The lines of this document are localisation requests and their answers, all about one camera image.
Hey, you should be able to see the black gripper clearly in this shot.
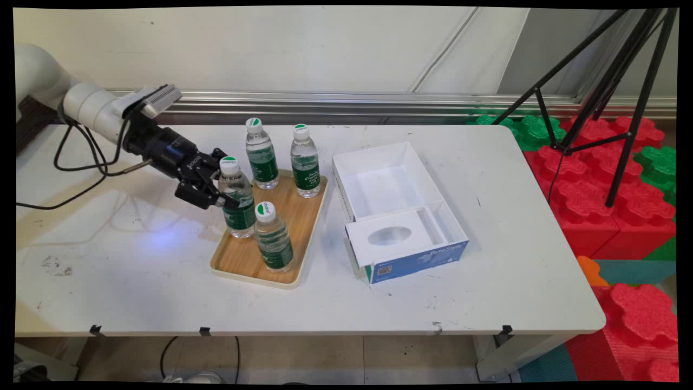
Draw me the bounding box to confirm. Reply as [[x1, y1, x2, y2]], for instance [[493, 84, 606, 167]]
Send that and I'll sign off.
[[122, 111, 240, 211]]

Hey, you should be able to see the green label water bottle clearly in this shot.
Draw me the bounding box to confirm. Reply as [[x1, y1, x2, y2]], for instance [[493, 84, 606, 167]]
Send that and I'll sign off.
[[290, 124, 321, 198], [245, 118, 280, 190], [254, 201, 295, 273], [218, 157, 257, 239]]

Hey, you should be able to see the wooden tray with cream rim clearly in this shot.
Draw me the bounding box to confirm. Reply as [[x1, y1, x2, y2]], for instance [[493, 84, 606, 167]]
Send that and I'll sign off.
[[210, 169, 329, 290]]

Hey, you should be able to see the white open cardboard box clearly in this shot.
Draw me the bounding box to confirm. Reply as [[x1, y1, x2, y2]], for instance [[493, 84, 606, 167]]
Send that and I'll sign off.
[[331, 142, 446, 223]]

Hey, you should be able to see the dark brown furniture piece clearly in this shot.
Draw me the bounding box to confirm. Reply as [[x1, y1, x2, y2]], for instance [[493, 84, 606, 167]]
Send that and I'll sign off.
[[16, 96, 68, 155]]

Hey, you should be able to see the white object under table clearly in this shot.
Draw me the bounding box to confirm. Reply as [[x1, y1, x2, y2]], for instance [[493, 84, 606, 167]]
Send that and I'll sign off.
[[161, 370, 224, 384]]

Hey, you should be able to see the blue box with white insert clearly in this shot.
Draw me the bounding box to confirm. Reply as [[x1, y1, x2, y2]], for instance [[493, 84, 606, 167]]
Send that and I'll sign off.
[[345, 200, 470, 285]]

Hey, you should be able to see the green foam puzzle block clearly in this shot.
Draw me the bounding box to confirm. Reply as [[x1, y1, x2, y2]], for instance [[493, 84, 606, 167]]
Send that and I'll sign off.
[[643, 236, 677, 262], [633, 145, 677, 206], [467, 113, 566, 151]]

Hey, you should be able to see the white table leg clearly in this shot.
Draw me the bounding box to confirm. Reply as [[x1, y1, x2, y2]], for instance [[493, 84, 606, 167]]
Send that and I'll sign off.
[[474, 331, 579, 382]]

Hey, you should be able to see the red foam puzzle block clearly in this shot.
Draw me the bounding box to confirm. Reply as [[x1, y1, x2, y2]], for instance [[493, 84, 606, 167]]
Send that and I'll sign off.
[[566, 283, 679, 382], [522, 146, 677, 261], [560, 115, 665, 163]]

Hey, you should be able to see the teal foam mat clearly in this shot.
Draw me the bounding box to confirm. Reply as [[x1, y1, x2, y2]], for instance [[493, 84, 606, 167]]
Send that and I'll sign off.
[[519, 344, 579, 383], [593, 259, 677, 286]]

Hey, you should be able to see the orange foam puzzle block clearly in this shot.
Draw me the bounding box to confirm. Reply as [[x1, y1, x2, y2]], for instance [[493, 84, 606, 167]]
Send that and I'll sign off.
[[577, 256, 610, 288]]

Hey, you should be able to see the black tripod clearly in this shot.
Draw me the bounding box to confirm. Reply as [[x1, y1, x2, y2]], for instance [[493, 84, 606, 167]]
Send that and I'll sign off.
[[490, 8, 678, 208]]

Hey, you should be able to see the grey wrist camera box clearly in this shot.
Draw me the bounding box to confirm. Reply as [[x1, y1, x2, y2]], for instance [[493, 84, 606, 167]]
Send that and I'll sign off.
[[133, 84, 183, 119]]

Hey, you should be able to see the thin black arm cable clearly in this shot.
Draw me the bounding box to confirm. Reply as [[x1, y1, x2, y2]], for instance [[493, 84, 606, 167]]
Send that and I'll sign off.
[[16, 116, 158, 210]]

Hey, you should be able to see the aluminium wall rail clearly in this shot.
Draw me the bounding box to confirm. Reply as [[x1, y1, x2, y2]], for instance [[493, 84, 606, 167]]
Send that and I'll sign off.
[[103, 89, 677, 120]]

